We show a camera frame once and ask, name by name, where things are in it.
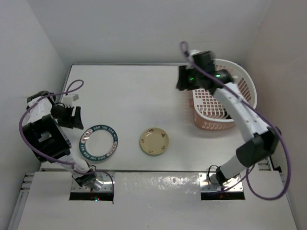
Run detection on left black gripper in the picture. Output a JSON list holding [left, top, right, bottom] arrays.
[[51, 105, 83, 129]]

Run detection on dark rimmed plate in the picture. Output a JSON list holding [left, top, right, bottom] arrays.
[[79, 125, 118, 162]]

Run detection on beige plate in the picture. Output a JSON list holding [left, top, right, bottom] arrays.
[[139, 127, 169, 156]]

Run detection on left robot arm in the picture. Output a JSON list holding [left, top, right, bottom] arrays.
[[22, 91, 96, 189]]

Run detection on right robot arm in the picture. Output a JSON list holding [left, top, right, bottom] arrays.
[[176, 51, 279, 185]]

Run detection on white pink dish rack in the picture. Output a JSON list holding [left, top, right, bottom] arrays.
[[189, 59, 258, 131]]

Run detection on brown plate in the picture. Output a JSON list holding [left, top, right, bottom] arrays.
[[222, 109, 232, 119]]

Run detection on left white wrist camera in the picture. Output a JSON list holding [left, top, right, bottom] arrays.
[[61, 94, 79, 107]]

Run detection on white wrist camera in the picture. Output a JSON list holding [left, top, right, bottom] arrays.
[[61, 94, 79, 107], [188, 49, 202, 61]]

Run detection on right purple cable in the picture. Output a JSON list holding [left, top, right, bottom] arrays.
[[179, 41, 292, 201]]

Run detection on purple cable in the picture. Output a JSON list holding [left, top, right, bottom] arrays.
[[19, 80, 115, 192], [179, 41, 292, 201]]

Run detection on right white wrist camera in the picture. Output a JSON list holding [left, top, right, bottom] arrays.
[[188, 49, 202, 61]]

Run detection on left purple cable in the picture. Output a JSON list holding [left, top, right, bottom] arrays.
[[19, 80, 115, 192]]

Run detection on left metal mounting bracket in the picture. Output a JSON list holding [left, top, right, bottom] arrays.
[[71, 172, 115, 193]]

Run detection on metal mounting bracket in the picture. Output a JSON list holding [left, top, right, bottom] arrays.
[[198, 172, 244, 193], [71, 172, 115, 193]]

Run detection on right metal mounting bracket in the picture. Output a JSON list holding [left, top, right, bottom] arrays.
[[198, 172, 244, 193]]

